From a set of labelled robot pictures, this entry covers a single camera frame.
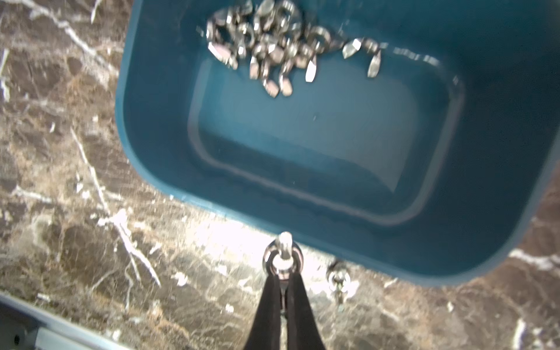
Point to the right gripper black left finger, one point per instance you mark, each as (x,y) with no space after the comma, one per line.
(266,328)

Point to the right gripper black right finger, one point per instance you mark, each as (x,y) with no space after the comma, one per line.
(302,332)

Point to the pile of silver wing nuts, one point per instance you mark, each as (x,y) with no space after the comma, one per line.
(275,38)

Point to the teal plastic storage box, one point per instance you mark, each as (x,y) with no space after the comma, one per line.
(430,172)

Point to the silver wing nut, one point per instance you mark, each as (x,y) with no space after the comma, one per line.
(340,282)
(283,257)

